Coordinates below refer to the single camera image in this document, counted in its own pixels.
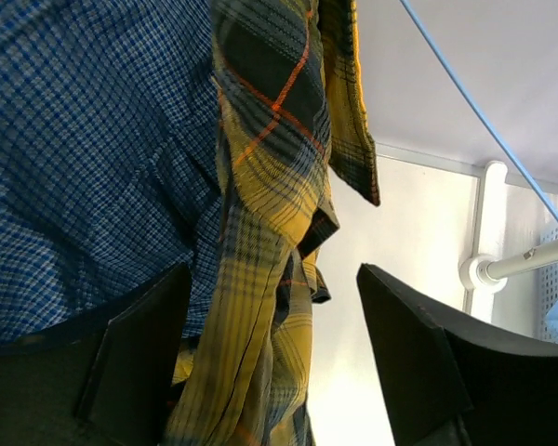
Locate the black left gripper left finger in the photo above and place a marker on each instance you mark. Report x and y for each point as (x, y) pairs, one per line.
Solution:
(100, 378)

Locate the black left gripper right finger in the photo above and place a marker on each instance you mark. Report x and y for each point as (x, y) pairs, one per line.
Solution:
(450, 379)

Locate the light blue wire hanger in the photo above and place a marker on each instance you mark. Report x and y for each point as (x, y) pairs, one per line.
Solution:
(531, 182)

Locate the blue checkered shirt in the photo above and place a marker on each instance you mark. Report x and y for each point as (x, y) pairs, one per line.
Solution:
(108, 118)

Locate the yellow plaid shirt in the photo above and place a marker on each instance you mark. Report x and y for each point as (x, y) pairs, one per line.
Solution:
(291, 113)

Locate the white clothes rack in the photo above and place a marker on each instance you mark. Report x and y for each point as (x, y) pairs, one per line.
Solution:
(514, 236)

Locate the white plastic basket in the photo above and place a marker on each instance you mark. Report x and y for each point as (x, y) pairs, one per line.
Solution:
(547, 296)

